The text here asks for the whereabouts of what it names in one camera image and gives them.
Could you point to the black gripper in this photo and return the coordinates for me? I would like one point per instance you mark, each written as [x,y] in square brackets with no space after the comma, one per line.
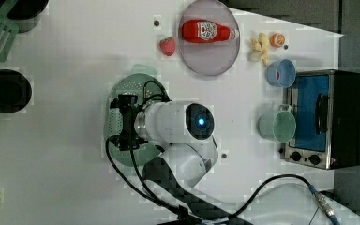
[128,107]

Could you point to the green strainer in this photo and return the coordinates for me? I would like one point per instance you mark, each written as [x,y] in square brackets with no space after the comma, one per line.
[143,83]

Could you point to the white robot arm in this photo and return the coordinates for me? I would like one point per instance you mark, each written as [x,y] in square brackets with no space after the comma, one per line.
[163,149]

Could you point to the red toy strawberry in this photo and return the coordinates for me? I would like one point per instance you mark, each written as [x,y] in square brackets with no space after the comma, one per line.
[167,46]

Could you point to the grey round plate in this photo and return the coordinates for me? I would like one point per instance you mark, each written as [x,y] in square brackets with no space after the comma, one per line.
[210,59]

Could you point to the red ketchup bottle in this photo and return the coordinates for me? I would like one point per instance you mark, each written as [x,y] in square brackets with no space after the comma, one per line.
[203,31]

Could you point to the large black cylinder cup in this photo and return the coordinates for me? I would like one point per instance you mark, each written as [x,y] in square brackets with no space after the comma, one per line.
[27,13]

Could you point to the peeled banana toy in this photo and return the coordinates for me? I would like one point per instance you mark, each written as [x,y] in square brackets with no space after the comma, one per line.
[260,49]

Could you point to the green mug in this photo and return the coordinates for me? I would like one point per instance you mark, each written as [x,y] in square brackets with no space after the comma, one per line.
[279,125]

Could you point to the blue bowl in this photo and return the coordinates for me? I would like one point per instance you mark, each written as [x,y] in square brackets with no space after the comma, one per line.
[287,72]

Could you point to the orange slice toy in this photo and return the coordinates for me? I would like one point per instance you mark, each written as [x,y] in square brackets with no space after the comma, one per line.
[277,40]

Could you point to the black toaster oven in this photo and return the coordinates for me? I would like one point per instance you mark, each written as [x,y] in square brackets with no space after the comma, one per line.
[326,107]

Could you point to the blue tipped cable connector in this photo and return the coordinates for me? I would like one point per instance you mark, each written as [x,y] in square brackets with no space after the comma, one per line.
[324,205]

